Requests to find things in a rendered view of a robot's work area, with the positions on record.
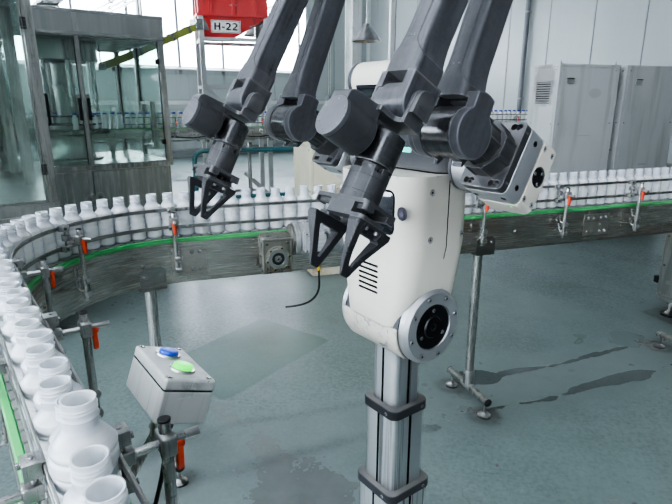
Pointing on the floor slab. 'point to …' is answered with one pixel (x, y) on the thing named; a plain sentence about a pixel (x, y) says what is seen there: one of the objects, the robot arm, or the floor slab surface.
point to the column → (352, 35)
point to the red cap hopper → (241, 13)
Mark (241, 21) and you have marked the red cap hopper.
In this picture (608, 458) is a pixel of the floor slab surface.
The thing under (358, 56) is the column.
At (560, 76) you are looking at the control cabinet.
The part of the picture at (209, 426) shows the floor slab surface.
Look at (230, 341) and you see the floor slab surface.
